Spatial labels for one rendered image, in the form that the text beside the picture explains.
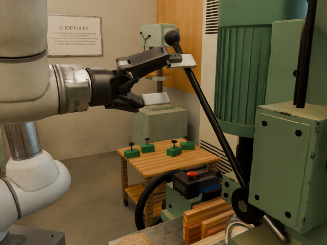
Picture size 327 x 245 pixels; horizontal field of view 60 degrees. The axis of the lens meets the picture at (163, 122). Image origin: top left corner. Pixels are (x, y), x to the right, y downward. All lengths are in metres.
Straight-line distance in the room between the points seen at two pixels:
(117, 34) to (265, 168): 3.37
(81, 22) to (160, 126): 1.53
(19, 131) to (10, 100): 0.57
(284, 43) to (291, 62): 0.03
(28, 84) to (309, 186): 0.41
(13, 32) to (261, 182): 0.40
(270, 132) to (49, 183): 0.86
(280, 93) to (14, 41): 0.42
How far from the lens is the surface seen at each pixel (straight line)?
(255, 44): 0.57
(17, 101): 0.49
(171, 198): 0.90
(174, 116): 3.00
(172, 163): 2.13
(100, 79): 0.53
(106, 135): 3.81
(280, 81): 0.53
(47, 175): 1.09
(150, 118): 2.85
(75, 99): 0.51
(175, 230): 0.81
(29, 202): 1.09
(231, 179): 0.72
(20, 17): 0.44
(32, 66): 0.47
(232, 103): 0.60
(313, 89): 0.45
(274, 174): 0.41
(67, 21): 3.54
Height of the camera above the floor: 1.38
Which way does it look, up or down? 15 degrees down
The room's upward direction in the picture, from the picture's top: straight up
